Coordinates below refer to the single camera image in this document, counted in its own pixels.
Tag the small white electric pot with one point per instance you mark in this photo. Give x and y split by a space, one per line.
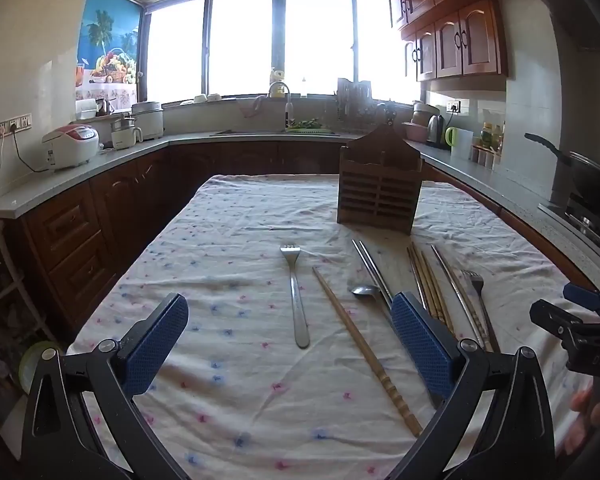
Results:
125 136

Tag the row of condiment bottles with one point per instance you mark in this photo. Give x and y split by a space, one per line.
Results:
487 145

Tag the white and red rice cooker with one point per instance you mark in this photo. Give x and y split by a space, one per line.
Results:
70 145

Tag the wooden wall cabinets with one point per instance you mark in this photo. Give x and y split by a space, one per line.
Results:
455 35

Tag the floral white tablecloth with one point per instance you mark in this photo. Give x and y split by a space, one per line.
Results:
230 270

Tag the black wok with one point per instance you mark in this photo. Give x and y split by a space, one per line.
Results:
590 175

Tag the green bowl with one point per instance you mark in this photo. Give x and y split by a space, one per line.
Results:
37 362

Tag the small metal jug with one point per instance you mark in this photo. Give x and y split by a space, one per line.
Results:
105 107

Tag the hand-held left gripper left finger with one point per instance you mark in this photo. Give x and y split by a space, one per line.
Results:
155 345

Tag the curved steel faucet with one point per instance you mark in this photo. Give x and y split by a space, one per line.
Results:
286 95

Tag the small clear bottle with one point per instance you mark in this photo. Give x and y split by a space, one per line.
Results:
303 89

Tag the steel fork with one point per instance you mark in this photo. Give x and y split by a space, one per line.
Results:
296 305
480 292

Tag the steel electric kettle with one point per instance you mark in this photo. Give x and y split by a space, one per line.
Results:
435 130

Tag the person's right hand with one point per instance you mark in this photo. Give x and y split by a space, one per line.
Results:
580 410

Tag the tropical fruit wall poster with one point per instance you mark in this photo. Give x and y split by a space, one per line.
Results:
110 35

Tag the pink rag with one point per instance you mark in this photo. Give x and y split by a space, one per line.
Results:
252 109

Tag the white storage rack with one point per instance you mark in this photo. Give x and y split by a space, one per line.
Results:
10 280

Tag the small wall socket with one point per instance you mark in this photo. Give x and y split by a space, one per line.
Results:
453 106

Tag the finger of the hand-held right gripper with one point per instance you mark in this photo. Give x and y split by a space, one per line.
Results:
555 317
582 295

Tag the white wall socket strip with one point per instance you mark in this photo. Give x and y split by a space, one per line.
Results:
14 125

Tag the dark knife holder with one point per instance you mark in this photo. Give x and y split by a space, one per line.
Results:
389 115

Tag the green vegetable basket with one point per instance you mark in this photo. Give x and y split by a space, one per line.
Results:
305 125

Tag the gas stove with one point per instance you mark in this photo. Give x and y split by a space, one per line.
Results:
590 225

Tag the steel spoon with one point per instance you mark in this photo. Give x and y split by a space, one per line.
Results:
364 290

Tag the dish drying rack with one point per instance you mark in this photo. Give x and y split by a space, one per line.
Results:
355 100

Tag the yellow bottle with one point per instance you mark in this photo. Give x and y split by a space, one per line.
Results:
277 85

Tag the kitchen sink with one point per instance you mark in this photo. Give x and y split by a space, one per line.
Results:
260 134

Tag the dark wooden base cabinets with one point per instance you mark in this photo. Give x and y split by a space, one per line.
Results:
130 210

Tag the brown wooden chopstick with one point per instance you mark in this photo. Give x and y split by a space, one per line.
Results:
436 290
416 275
427 280

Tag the tan lidded pot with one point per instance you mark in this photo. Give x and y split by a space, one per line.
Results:
424 112

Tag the large white steamer cooker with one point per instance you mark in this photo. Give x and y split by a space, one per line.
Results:
147 120

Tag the large kitchen window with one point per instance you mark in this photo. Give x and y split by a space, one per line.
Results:
240 45

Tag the wooden utensil holder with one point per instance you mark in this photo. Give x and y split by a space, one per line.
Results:
377 195

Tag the white bowl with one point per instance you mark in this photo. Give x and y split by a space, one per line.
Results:
200 99
214 97

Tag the grey kitchen countertop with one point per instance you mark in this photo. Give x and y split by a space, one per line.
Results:
80 180

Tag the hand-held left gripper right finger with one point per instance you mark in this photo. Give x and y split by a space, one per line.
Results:
420 345

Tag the long bamboo chopstick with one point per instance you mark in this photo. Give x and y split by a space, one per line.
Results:
360 345

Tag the white container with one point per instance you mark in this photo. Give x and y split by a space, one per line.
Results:
87 109

